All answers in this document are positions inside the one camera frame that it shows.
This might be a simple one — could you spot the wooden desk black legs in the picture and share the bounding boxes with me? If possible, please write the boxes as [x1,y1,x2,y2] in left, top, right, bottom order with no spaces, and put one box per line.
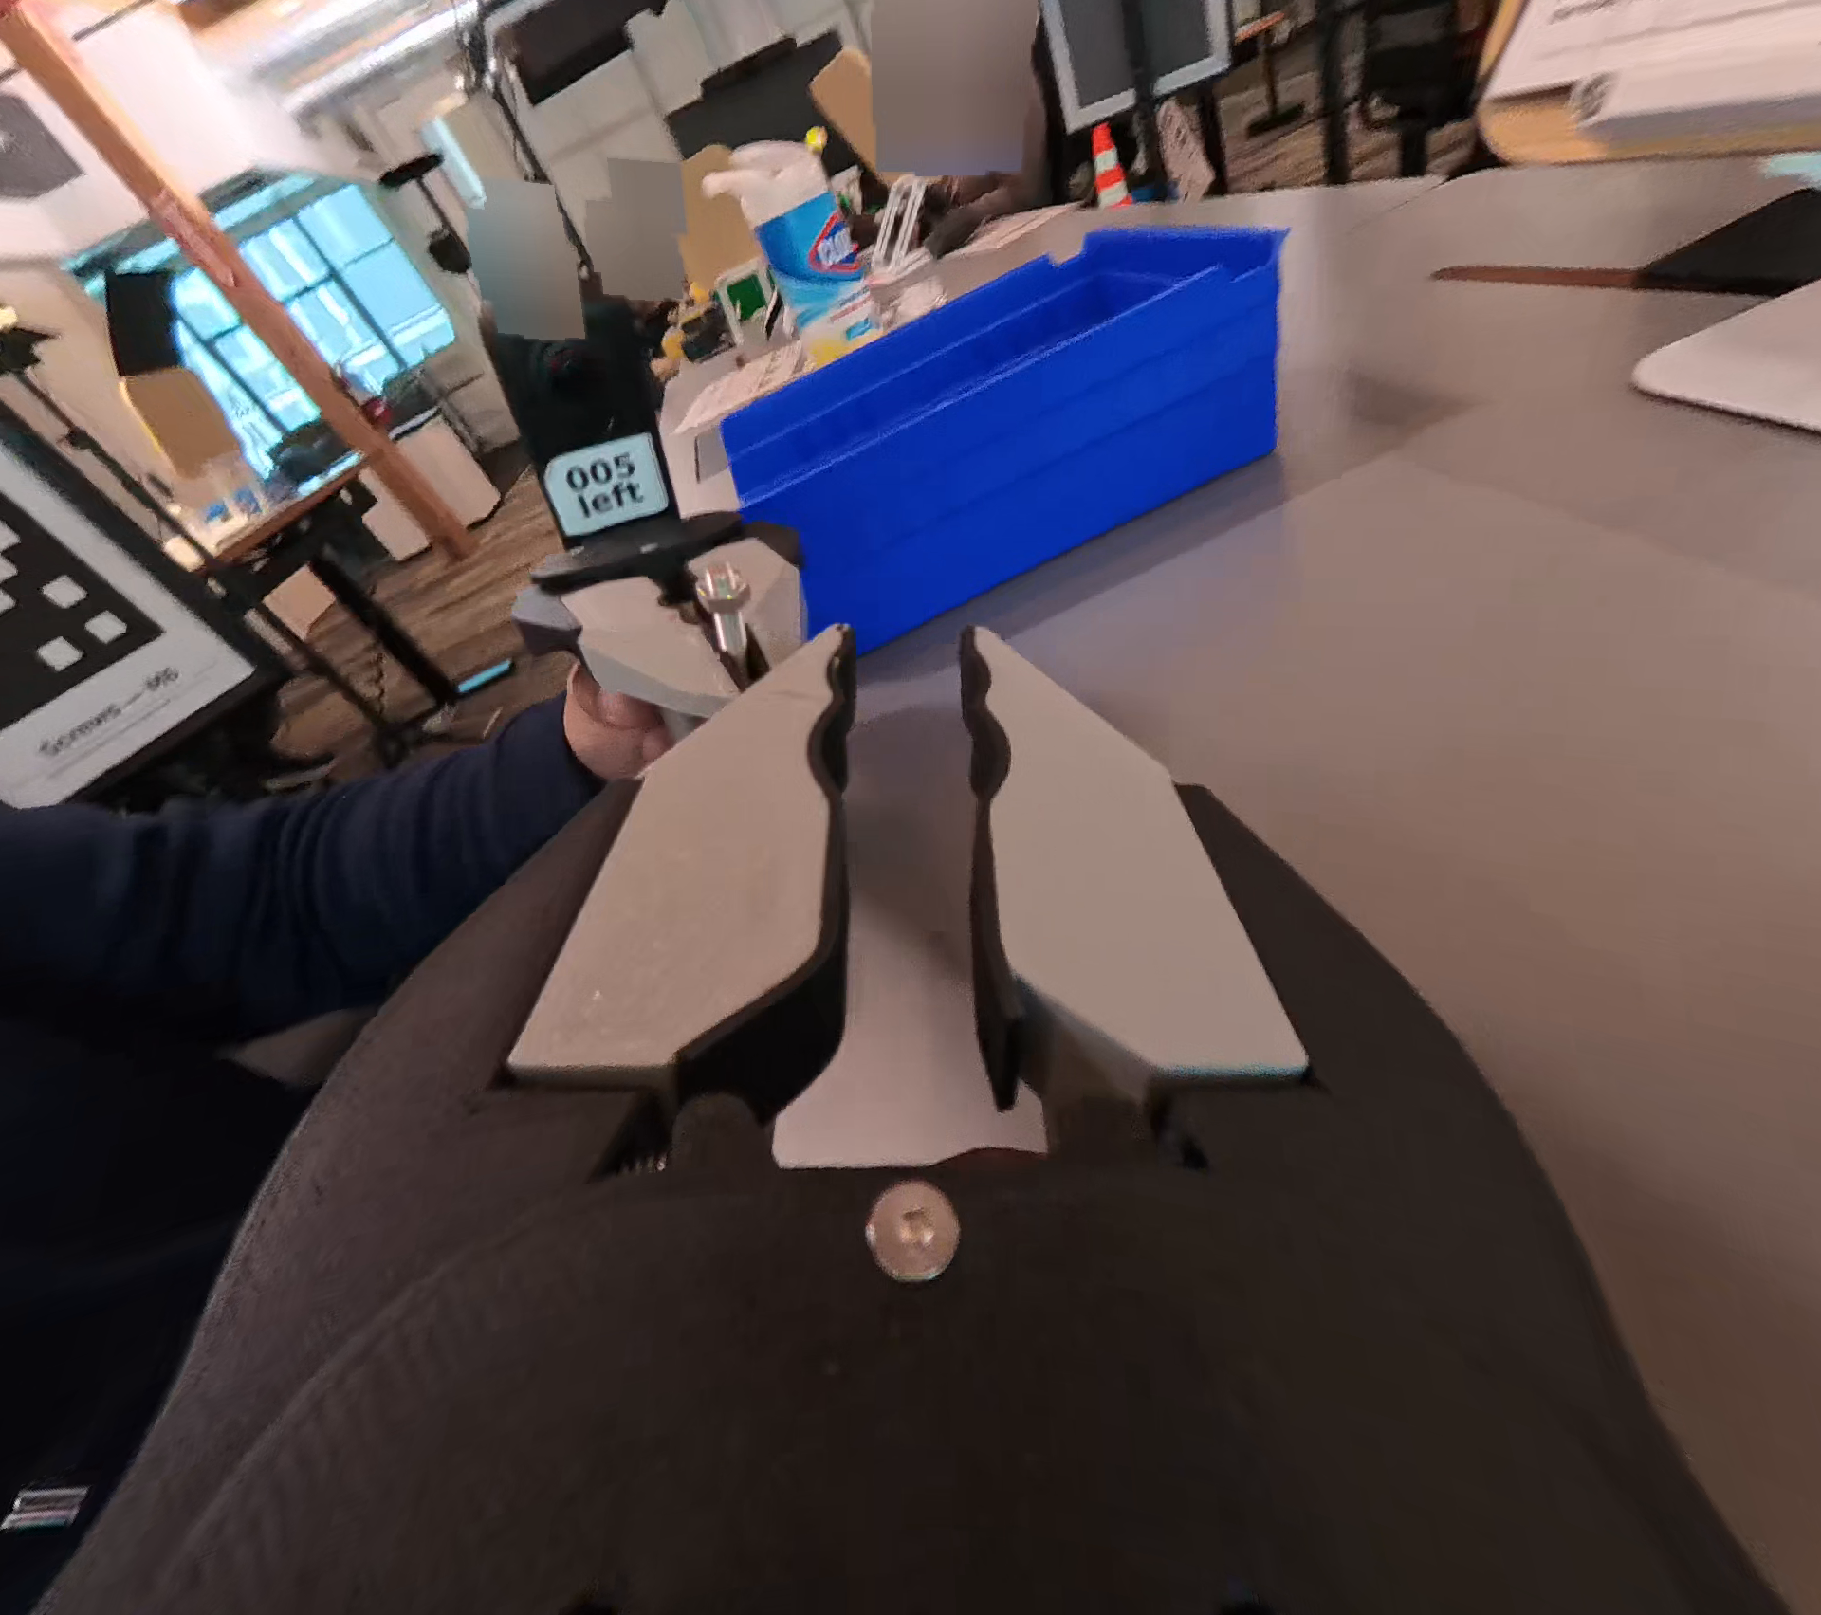
[183,463,472,736]

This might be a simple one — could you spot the person's left hand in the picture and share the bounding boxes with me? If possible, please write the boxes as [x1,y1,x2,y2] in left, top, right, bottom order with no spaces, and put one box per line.
[561,666,676,781]

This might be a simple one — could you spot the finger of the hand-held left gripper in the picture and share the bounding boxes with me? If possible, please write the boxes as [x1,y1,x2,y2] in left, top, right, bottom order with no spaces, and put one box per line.
[743,567,798,679]
[565,588,750,738]

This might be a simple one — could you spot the tan wooden board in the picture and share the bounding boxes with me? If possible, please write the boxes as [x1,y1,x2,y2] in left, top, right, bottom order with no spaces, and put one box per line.
[807,48,876,169]

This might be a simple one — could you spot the person's left forearm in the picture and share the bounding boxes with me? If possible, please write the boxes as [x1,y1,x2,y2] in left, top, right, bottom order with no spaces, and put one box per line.
[0,698,606,1049]

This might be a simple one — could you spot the framed marker sign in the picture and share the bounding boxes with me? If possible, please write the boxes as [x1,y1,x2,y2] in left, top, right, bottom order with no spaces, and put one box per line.
[0,399,295,814]

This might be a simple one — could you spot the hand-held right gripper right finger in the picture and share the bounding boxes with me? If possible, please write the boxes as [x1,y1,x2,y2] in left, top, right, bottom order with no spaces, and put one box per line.
[959,626,1310,1107]

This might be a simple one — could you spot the wipes canister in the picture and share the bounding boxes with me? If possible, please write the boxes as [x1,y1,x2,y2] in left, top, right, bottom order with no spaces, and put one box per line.
[699,141,881,368]

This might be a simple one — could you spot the blue plastic bin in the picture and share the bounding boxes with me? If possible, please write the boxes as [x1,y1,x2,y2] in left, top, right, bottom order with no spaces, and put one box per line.
[716,226,1293,660]

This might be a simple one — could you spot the wooden post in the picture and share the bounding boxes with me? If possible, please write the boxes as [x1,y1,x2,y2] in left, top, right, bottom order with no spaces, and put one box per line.
[0,0,481,567]

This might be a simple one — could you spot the steel bolt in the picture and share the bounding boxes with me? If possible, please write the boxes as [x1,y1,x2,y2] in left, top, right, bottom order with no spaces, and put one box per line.
[694,563,760,692]

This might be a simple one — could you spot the person's torso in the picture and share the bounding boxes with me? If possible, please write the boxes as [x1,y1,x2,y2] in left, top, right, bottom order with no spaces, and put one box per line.
[0,1032,335,1615]

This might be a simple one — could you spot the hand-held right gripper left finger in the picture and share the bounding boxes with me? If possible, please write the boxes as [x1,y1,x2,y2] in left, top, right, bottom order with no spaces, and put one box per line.
[500,624,859,1126]

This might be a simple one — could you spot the black studio light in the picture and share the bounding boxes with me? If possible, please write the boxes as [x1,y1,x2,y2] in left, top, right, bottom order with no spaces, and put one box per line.
[500,0,682,112]

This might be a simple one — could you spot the sleeved printed paper sheet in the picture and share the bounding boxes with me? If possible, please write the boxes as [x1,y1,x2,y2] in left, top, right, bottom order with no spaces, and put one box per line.
[667,342,815,416]

